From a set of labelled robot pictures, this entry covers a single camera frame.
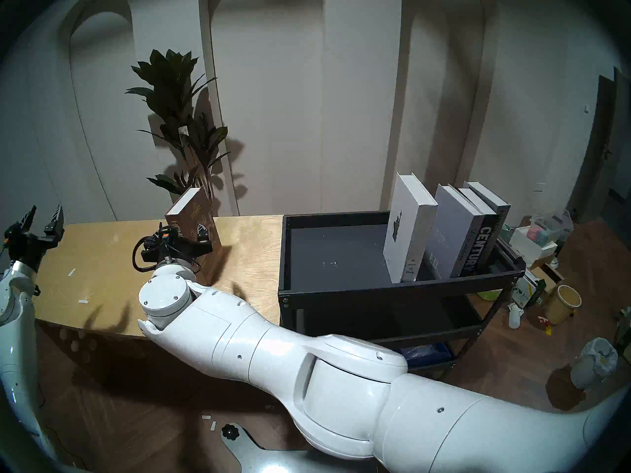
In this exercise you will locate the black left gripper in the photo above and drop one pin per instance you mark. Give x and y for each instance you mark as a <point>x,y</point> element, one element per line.
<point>32,250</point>

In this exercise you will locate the white box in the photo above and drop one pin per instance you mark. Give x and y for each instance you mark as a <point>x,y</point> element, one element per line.
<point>530,245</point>

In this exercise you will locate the white bin with bag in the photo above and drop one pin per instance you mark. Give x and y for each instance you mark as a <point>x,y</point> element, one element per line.
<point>594,363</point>

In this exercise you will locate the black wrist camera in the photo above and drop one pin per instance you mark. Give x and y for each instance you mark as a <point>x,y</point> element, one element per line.
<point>167,236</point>
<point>12,235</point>

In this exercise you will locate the yellow bucket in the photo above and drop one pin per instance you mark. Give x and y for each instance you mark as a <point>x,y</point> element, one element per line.
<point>562,307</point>

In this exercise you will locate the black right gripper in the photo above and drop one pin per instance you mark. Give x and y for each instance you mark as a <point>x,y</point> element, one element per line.
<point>182,250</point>

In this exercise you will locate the green plate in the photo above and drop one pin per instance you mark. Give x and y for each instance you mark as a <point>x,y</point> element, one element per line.
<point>489,294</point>

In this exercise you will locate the brown HOMES book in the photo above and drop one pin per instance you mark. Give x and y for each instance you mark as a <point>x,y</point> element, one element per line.
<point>190,211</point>

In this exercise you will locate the blue bin with plastic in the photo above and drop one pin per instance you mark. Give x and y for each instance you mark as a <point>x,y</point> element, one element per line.
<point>426,353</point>

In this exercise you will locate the clear plastic storage box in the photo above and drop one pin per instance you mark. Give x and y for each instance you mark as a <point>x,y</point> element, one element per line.
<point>552,228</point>

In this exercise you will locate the grey Discontent book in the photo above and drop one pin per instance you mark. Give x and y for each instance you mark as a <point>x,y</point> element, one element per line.
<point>451,230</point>

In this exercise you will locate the white Statue of Liberty book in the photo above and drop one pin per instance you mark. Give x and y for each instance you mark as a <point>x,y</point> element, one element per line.
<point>404,225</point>

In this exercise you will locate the black three-tier shelf cart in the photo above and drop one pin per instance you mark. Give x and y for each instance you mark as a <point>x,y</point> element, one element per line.
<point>335,250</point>

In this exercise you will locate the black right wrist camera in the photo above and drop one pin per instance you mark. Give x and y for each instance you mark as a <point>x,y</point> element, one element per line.
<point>167,236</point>

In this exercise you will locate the pale green cup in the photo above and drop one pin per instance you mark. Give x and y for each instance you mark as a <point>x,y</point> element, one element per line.
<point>505,230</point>

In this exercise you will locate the brown cardboard box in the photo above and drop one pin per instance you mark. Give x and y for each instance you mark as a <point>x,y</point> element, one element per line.
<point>547,275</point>

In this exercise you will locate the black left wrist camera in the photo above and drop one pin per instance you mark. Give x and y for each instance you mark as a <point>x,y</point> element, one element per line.
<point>12,235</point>

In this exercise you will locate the dark green leafy plant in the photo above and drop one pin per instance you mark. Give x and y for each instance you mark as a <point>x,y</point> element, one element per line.
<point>167,78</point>

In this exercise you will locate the light wooden table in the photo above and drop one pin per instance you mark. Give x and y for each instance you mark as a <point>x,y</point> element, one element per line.
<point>108,260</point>

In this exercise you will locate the green and white carton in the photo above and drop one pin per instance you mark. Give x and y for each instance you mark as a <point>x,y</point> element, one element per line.
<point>527,292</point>

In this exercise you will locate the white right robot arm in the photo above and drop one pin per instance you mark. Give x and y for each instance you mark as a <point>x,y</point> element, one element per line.
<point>320,378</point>

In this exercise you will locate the grey iaura book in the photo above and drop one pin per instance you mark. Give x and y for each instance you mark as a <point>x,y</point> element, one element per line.
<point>498,203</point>

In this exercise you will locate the small white bottle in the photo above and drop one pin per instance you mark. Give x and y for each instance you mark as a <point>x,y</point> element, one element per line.
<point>514,317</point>

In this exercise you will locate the black star knob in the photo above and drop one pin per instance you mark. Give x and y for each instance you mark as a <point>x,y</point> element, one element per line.
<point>229,431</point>

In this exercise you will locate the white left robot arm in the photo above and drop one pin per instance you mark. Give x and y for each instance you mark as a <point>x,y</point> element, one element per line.
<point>15,358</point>

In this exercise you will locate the black CENTURY book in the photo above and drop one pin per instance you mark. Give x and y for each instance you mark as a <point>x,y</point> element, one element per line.
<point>485,245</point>

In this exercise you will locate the dark door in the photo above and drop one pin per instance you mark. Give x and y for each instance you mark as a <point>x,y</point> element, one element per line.
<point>594,152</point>

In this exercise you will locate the grey metal robot base plate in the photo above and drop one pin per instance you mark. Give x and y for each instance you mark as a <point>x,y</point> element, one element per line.
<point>261,459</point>

